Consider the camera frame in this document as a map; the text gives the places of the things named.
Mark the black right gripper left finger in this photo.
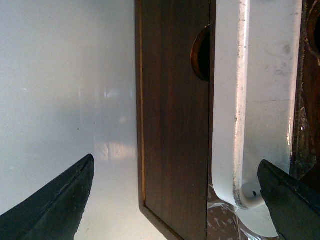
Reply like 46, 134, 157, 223
0, 154, 95, 240

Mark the wooden drawer with white handle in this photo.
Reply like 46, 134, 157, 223
135, 0, 320, 240

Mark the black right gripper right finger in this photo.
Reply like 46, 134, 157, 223
257, 159, 320, 240

